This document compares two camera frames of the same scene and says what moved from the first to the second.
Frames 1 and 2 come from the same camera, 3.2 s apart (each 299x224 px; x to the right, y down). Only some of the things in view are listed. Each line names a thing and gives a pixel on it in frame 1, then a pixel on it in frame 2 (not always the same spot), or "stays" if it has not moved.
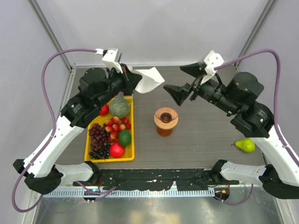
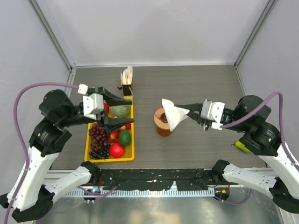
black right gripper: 179,93 to 196,116
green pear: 246,145 stays
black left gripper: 131,79 to 112,122
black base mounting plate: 150,179 stays
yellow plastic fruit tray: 129,154 stays
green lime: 124,138 stays
